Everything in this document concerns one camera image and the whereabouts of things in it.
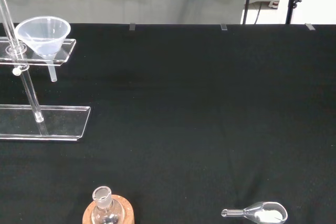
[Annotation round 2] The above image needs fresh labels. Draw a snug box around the clear acrylic funnel stand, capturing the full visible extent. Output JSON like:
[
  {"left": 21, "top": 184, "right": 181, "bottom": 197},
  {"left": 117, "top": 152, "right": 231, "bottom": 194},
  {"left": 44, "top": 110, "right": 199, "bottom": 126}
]
[{"left": 0, "top": 0, "right": 91, "bottom": 142}]

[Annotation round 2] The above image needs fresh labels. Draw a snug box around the glass weighing funnel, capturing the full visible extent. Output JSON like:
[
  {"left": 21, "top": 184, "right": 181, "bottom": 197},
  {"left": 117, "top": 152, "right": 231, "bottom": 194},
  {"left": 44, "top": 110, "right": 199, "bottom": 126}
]
[{"left": 220, "top": 201, "right": 288, "bottom": 222}]

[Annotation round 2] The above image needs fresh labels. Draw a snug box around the black bench cloth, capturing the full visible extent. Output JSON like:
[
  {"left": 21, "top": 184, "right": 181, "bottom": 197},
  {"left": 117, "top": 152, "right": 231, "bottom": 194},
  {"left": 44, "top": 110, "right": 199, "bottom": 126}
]
[{"left": 0, "top": 23, "right": 336, "bottom": 224}]

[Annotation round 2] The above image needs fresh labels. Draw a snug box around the round-bottom glass flask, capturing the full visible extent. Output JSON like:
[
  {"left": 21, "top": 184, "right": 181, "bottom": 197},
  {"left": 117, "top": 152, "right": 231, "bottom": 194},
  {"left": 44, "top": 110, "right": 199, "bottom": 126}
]
[{"left": 90, "top": 186, "right": 125, "bottom": 224}]

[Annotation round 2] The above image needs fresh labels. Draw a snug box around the cork ring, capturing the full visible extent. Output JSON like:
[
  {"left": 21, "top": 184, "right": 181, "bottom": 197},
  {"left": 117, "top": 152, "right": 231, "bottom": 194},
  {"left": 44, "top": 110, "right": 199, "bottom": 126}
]
[{"left": 82, "top": 194, "right": 134, "bottom": 224}]

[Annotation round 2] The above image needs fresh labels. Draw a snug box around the black cable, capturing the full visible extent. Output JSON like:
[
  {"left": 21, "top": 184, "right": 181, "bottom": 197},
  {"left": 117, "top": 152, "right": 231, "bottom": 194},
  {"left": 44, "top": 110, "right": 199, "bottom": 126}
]
[{"left": 254, "top": 2, "right": 263, "bottom": 25}]

